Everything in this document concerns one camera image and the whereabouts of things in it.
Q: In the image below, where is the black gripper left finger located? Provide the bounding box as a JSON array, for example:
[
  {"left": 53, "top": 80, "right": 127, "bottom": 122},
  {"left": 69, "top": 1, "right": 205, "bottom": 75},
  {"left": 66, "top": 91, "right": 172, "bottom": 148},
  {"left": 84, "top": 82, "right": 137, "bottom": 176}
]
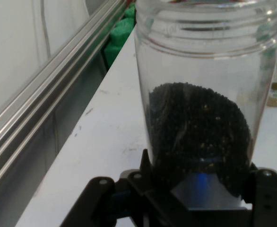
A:
[{"left": 60, "top": 148, "right": 189, "bottom": 227}]

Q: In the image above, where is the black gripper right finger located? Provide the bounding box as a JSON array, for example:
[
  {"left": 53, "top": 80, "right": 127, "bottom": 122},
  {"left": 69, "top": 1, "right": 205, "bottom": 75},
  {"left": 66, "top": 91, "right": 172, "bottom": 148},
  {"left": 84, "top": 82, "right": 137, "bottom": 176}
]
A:
[{"left": 242, "top": 162, "right": 277, "bottom": 227}]

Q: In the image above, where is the clear jar with black beads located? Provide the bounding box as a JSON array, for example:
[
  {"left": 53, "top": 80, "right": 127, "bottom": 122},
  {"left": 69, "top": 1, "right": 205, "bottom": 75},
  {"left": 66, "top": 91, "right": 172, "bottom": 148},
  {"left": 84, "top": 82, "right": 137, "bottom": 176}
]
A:
[{"left": 133, "top": 0, "right": 277, "bottom": 210}]

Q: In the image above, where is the green foam block beside rail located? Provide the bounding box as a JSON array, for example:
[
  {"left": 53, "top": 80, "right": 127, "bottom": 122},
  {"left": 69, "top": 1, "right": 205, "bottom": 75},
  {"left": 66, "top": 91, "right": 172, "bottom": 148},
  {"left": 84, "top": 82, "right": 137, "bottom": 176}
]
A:
[{"left": 104, "top": 4, "right": 137, "bottom": 70}]

